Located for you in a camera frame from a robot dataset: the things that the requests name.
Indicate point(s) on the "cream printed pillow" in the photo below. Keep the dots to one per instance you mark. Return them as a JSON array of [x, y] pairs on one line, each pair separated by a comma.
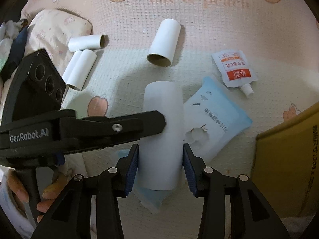
[[54, 29]]

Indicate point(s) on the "blue white packet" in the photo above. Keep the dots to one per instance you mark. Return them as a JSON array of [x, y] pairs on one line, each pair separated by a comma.
[[219, 114], [153, 200]]

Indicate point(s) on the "person's left hand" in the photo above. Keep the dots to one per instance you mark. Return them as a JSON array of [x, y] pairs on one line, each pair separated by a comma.
[[18, 189]]

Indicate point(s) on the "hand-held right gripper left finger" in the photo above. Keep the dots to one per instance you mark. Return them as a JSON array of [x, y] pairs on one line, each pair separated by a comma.
[[133, 169]]

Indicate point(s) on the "white pouch with orange label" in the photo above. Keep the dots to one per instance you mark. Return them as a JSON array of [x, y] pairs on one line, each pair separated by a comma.
[[234, 67]]

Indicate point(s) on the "white paper tube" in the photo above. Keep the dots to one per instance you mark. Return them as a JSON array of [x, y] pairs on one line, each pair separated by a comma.
[[84, 69], [164, 39], [84, 42], [72, 69], [159, 166]]

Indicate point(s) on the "yellow cardboard box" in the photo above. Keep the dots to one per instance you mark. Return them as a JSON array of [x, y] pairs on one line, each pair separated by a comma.
[[286, 164]]

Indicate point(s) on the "pink printed waffle blanket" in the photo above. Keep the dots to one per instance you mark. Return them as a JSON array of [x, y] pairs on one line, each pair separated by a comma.
[[199, 29]]

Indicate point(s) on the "white crumpled cloth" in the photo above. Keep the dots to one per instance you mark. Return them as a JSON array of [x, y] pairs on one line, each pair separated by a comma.
[[10, 32]]

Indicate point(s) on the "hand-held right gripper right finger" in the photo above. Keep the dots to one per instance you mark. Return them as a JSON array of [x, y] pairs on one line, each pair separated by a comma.
[[188, 169]]

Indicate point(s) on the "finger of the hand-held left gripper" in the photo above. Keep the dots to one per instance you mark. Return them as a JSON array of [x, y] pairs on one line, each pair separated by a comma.
[[99, 148], [129, 127]]

